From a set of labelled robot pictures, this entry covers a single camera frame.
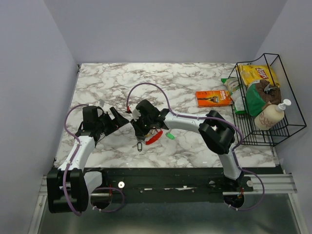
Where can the green key tag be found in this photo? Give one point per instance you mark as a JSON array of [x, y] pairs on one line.
[[170, 136]]

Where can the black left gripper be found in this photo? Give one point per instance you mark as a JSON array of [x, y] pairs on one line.
[[116, 123]]

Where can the orange razor box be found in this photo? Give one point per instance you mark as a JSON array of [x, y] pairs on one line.
[[214, 98]]

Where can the black key tag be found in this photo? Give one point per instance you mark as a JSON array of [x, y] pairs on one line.
[[139, 146]]

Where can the cream lotion pump bottle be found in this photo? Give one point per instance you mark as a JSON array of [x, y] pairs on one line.
[[271, 115]]

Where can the yellow chips bag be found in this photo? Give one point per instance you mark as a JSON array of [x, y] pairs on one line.
[[250, 73]]

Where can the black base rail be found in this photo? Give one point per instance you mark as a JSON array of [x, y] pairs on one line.
[[166, 185]]

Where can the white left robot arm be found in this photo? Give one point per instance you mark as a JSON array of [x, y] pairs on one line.
[[68, 186]]

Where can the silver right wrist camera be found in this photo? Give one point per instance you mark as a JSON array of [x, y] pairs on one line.
[[135, 113]]

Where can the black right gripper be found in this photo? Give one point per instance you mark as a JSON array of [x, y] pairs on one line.
[[138, 130]]

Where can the brown crumpled bag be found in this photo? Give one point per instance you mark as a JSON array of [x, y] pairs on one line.
[[269, 93]]

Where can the black wire rack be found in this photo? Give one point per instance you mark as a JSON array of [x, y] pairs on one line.
[[293, 121]]

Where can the red handled steel key organizer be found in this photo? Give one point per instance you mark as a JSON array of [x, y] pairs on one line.
[[151, 137]]

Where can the white green snack bag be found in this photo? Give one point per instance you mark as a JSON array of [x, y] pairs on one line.
[[235, 90]]

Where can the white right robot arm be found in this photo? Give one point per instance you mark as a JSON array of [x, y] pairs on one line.
[[217, 133]]

